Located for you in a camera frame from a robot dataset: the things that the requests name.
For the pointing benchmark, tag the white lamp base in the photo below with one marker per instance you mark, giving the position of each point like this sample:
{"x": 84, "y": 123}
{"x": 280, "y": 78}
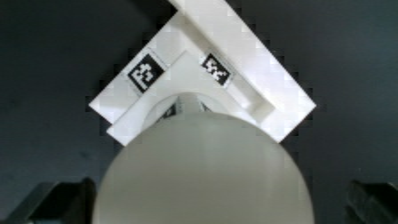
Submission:
{"x": 205, "y": 58}

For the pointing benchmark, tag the white lamp bulb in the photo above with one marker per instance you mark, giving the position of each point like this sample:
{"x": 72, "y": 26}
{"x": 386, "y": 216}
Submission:
{"x": 203, "y": 173}

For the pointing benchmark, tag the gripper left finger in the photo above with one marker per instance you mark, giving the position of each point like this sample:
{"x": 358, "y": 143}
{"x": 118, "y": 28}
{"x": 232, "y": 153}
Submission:
{"x": 58, "y": 204}

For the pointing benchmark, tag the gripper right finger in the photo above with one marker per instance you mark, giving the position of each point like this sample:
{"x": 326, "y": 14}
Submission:
{"x": 372, "y": 203}

